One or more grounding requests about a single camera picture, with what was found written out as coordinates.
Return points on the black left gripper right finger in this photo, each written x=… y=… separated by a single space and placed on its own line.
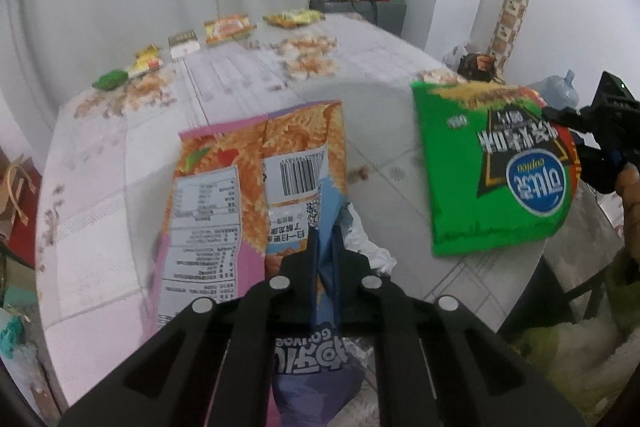
x=437 y=364

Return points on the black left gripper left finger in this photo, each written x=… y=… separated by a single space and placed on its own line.
x=211 y=365

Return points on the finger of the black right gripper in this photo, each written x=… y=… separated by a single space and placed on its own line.
x=567 y=117

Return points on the green chip snack bag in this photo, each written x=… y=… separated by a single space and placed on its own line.
x=498 y=173

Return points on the pink orange noodle snack bag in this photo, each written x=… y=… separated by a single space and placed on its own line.
x=244 y=196

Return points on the right forearm beige sleeve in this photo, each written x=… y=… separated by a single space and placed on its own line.
x=591 y=362

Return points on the person right hand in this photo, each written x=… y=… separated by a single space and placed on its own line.
x=628 y=188

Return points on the blue water jug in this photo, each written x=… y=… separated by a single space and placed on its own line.
x=558 y=92

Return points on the dark snack box on floor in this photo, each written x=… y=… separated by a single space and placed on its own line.
x=478 y=67

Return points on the tall patterned cardboard box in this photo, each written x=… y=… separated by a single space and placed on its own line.
x=507 y=29

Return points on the floral tablecloth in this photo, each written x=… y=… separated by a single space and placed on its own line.
x=109 y=173

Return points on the grey cabinet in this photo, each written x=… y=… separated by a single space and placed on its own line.
x=387 y=15

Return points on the small green wrapper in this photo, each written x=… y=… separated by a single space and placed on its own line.
x=111 y=80

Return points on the gold yellow snack wrapper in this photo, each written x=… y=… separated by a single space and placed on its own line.
x=294 y=18

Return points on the small yellow wrapper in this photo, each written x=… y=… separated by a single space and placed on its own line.
x=145 y=60

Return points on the small white gold packet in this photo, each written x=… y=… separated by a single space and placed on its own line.
x=183 y=43

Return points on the orange snack packet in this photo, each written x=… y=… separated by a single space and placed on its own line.
x=227 y=28

